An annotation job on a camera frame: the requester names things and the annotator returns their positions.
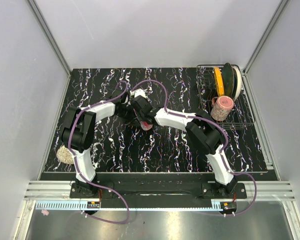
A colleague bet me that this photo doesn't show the red sunglasses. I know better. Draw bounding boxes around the red sunglasses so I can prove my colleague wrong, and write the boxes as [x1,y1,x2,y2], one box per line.
[139,120,153,131]

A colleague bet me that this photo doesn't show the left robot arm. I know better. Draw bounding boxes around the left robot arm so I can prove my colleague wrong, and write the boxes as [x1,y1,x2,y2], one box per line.
[60,89,134,198]

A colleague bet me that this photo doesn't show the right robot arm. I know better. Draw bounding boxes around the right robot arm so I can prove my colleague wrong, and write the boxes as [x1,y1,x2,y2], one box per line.
[130,95,238,199]

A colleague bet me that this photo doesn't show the beige patterned round coaster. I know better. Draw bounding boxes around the beige patterned round coaster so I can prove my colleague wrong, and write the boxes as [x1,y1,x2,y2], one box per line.
[56,145,74,165]

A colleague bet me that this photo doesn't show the pink patterned mug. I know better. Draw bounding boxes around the pink patterned mug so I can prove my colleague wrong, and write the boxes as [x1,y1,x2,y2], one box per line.
[210,95,234,122]

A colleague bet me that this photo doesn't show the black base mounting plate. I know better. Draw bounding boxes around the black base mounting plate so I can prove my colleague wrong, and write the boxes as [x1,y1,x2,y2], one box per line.
[69,172,247,200]

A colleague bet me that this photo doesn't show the yellow plate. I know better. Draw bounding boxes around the yellow plate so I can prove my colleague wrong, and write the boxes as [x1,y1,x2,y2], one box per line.
[213,66,225,97]

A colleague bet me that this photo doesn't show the dark green plate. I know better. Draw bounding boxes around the dark green plate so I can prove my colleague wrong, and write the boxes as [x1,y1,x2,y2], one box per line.
[221,62,235,99]

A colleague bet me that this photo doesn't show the white plate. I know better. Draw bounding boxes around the white plate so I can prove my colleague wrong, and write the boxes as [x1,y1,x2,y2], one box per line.
[232,66,243,102]

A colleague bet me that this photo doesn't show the small pink scrap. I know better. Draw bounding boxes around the small pink scrap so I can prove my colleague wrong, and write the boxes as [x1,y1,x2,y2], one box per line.
[41,209,50,216]

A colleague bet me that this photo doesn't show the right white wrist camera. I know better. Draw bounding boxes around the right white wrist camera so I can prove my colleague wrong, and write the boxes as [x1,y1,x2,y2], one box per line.
[130,88,147,99]

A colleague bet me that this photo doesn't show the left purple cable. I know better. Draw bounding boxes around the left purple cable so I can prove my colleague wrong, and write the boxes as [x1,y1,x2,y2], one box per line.
[66,79,131,225]

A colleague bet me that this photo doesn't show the purple cable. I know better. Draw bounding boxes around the purple cable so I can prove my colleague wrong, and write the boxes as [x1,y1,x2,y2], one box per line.
[66,79,131,225]
[129,79,258,217]

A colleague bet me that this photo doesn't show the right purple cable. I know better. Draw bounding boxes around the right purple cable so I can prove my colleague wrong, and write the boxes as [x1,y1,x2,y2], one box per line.
[129,79,258,217]

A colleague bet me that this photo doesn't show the black wire dish rack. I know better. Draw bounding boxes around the black wire dish rack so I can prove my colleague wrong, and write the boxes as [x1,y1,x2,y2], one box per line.
[196,62,255,130]

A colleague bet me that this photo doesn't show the aluminium rail frame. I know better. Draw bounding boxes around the aluminium rail frame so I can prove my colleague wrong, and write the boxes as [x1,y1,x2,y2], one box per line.
[24,181,295,212]

